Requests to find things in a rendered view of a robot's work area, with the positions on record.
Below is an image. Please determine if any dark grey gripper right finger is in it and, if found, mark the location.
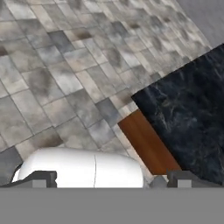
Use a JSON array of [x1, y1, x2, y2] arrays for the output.
[[150, 170, 224, 188]]

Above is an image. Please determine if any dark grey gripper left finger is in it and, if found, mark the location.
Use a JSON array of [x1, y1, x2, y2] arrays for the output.
[[0, 170, 58, 188]]

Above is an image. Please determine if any brown wooden counter cabinet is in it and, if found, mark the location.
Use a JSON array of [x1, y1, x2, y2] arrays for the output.
[[117, 108, 183, 177]]

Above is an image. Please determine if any white rounded object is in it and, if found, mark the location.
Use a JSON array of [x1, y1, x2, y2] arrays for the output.
[[11, 146, 145, 188]]

